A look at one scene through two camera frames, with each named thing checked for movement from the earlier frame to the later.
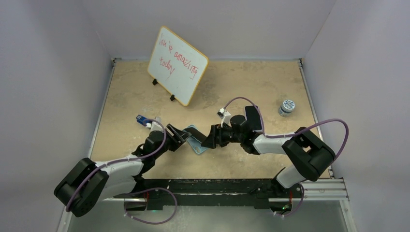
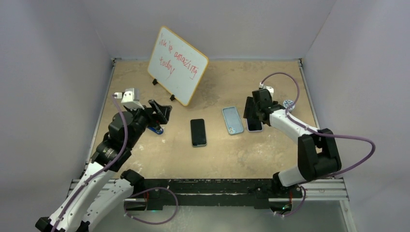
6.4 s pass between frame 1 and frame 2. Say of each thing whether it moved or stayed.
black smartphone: moved
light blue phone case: moved
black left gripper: moved
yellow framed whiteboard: stayed
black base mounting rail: stayed
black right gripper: moved
